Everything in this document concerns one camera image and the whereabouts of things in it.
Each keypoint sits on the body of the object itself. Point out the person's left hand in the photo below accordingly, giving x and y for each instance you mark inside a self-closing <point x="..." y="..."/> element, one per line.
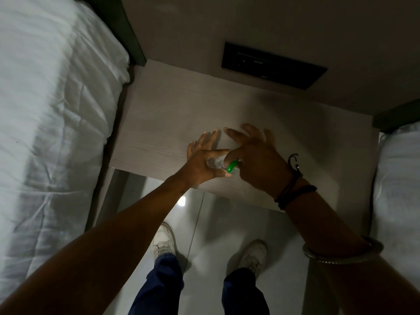
<point x="197" y="167"/>

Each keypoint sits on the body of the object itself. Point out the person's right hand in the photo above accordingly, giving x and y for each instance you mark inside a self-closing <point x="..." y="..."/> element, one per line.
<point x="262" y="163"/>

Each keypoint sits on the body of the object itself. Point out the person's left little finger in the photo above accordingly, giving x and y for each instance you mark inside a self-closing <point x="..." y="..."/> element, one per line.
<point x="190" y="150"/>

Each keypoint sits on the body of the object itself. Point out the person's left thumb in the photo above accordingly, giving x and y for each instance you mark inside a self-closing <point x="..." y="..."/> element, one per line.
<point x="221" y="175"/>

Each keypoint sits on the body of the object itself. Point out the person's right middle finger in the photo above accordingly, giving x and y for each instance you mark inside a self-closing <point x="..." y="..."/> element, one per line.
<point x="236" y="136"/>

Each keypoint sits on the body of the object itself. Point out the person's right little finger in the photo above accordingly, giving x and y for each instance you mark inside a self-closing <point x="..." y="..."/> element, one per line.
<point x="270" y="137"/>

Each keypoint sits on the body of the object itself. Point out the person's left middle finger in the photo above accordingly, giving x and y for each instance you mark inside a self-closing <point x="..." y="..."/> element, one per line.
<point x="212" y="139"/>

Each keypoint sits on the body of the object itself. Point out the clear plastic bottle green cap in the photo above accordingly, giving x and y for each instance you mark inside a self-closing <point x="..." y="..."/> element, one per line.
<point x="216" y="163"/>

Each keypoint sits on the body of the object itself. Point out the person's left forearm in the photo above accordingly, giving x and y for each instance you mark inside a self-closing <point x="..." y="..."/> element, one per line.
<point x="108" y="246"/>

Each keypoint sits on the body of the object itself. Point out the person's right forearm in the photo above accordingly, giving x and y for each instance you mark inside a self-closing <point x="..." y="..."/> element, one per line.
<point x="344" y="259"/>

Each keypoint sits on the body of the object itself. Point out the light wooden bedside table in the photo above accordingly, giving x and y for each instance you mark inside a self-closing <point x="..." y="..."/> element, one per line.
<point x="170" y="111"/>

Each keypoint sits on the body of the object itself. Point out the black thread wristband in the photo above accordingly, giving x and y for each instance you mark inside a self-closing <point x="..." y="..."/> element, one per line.
<point x="290" y="190"/>

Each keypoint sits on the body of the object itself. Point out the white left shoe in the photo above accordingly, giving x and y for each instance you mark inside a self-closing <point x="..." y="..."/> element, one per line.
<point x="163" y="241"/>

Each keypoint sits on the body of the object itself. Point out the white shoe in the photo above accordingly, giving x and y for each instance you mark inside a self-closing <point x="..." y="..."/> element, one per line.
<point x="163" y="241"/>
<point x="254" y="257"/>

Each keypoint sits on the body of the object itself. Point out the white right shoe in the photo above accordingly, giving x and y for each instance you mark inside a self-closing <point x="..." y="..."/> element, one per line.
<point x="254" y="257"/>

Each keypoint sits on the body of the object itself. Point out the blue trousers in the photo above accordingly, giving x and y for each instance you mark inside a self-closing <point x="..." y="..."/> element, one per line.
<point x="159" y="288"/>

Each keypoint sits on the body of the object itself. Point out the dark bed headboard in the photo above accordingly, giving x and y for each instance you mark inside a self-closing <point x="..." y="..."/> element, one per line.
<point x="121" y="26"/>
<point x="398" y="116"/>

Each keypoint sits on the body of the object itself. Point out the silver metal bangle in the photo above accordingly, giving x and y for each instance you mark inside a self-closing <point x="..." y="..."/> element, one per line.
<point x="341" y="260"/>

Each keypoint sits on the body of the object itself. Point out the bed with white sheet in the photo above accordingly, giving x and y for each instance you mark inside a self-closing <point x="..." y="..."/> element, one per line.
<point x="49" y="127"/>
<point x="398" y="200"/>

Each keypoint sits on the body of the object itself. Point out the black wall switch panel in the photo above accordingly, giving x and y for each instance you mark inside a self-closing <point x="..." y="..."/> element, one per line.
<point x="272" y="65"/>

